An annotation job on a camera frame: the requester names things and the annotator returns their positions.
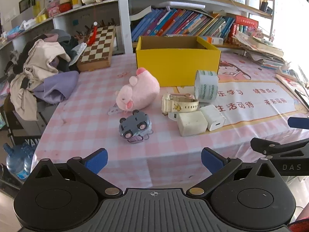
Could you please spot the red cloth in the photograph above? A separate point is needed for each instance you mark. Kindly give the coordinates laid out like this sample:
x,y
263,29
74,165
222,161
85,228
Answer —
x,y
299,227

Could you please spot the flat white board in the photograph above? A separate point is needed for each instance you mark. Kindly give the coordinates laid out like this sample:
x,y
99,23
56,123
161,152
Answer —
x,y
181,4

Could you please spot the white charger adapter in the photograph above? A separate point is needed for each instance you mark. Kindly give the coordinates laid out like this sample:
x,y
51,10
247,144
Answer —
x,y
212,117

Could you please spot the printed pink desk mat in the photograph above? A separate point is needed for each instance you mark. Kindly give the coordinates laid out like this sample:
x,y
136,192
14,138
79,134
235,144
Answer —
x,y
253,108

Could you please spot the black pen holder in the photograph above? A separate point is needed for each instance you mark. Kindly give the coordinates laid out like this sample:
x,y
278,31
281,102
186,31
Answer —
x,y
264,6

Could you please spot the clear packing tape roll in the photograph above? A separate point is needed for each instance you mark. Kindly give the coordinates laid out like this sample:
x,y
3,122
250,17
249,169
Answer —
x,y
205,87

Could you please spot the small pink box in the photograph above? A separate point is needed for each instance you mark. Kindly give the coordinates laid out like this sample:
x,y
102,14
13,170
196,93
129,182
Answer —
x,y
53,10

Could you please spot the white power strip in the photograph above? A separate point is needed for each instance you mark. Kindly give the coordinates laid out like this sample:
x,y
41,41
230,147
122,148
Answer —
x,y
287,72

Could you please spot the white wooden bookshelf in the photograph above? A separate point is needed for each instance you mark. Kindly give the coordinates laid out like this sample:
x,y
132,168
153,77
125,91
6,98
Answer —
x,y
125,17

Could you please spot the red cream doll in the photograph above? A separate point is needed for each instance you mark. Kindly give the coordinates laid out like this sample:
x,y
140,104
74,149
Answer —
x,y
65,4

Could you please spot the yellow cardboard box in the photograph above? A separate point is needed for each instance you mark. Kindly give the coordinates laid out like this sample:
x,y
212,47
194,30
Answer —
x,y
178,65

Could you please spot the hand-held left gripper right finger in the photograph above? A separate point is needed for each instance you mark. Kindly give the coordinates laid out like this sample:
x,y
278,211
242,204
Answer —
x,y
212,160

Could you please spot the white and pink wristwatch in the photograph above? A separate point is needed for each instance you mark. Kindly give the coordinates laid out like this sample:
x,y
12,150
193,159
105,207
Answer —
x,y
185,105

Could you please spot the pink pig plush toy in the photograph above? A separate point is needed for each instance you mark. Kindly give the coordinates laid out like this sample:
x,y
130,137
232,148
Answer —
x,y
140,89

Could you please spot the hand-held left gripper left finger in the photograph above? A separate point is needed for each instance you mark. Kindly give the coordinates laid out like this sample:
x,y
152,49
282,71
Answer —
x,y
96,160

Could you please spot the small orange white box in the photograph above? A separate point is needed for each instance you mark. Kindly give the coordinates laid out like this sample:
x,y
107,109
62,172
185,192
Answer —
x,y
212,40

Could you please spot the white soft block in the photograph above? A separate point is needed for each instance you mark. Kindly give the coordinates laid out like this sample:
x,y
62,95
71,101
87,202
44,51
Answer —
x,y
192,124

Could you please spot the thick red book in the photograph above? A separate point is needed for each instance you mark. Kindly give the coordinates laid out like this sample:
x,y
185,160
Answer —
x,y
246,21

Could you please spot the thick black white book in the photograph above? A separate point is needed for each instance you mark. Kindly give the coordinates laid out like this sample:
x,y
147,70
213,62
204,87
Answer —
x,y
141,13

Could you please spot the pile of clothes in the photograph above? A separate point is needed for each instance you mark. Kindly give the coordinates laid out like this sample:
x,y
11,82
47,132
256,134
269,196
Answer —
x,y
41,70

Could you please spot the row of colourful picture books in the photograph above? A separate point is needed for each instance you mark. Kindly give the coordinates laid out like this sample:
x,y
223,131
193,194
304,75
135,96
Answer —
x,y
178,23

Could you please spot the bunch of wooden brushes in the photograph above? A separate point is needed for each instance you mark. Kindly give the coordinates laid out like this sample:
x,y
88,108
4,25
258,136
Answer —
x,y
82,32

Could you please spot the red tassel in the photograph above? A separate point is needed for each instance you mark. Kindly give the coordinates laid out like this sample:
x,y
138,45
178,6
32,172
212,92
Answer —
x,y
93,35

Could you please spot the wooden chessboard box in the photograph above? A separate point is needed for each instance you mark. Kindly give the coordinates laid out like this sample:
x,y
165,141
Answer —
x,y
96,50

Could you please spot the stack of papers and books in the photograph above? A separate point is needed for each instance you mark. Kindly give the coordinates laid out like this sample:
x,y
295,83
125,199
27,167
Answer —
x,y
262,50

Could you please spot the black picture frame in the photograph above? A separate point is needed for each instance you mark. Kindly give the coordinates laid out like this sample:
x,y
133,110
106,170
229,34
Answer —
x,y
26,3

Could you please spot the blue water bottle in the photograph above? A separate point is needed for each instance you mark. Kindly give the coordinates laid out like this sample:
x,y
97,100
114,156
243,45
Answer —
x,y
18,159

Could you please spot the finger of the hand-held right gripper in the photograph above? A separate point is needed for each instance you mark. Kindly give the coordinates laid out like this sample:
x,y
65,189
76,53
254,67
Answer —
x,y
277,148
299,122

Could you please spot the grey toy car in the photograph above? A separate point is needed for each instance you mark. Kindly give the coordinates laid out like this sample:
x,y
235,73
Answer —
x,y
135,125

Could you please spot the black printed bag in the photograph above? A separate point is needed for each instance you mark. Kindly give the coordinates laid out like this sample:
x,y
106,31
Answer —
x,y
26,130

